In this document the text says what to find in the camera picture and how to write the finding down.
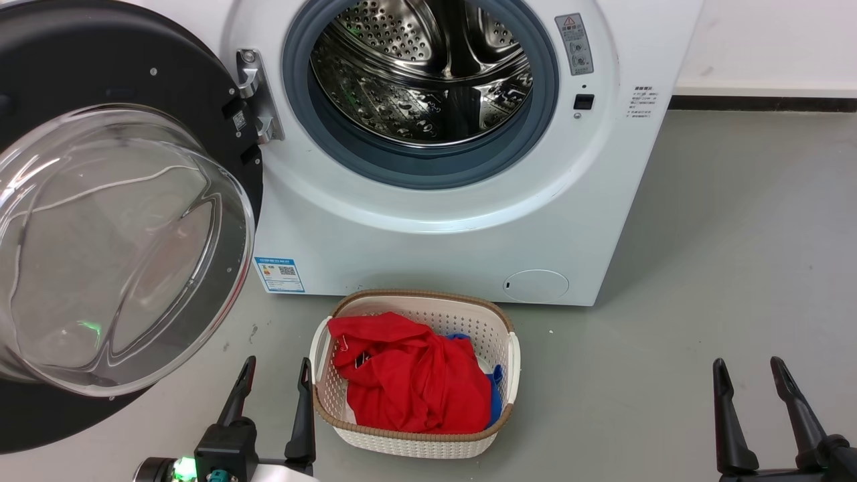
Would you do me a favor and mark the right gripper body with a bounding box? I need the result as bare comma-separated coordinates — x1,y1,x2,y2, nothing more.
720,435,857,482

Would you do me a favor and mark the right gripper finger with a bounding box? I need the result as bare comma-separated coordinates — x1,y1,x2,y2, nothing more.
712,358,759,475
770,356,832,469

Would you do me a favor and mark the steel perforated washer drum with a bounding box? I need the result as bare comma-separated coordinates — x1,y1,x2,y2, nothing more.
309,0,534,148

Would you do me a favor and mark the blue energy label sticker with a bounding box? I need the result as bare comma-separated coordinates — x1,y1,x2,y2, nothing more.
254,255,305,293

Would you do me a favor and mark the round white filter cover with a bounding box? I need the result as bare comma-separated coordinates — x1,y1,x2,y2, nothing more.
503,269,570,302

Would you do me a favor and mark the metal door hinge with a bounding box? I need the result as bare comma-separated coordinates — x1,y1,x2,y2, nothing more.
236,48,285,145

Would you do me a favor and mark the grey warning sticker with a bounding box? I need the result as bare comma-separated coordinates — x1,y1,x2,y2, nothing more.
555,13,595,76

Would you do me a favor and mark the red garment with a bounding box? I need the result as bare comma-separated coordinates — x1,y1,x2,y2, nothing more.
327,312,493,434

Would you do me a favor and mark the black baseboard strip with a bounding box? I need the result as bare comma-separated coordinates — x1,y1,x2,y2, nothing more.
670,96,857,112

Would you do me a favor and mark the white laundry basket brown rim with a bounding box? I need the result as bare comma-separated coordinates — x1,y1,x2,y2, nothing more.
309,289,521,460

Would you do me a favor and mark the black round glass washer door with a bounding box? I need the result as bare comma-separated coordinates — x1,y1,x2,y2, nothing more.
0,0,264,436

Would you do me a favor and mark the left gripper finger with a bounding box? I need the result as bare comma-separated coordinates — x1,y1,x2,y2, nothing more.
284,357,317,464
218,355,257,424

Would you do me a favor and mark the white front-load washing machine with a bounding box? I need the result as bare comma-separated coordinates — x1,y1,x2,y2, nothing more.
121,0,705,307

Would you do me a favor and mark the blue garment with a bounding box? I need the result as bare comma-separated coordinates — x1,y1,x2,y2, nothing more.
447,333,504,426

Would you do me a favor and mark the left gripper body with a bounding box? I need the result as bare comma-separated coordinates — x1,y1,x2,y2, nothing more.
134,458,315,482

